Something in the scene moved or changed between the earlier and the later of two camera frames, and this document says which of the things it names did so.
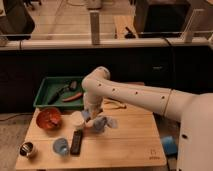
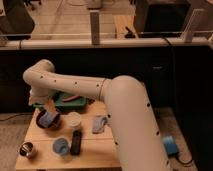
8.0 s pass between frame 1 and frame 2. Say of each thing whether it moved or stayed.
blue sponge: moved
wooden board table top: stayed
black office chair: stayed
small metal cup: stayed
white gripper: moved
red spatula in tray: stayed
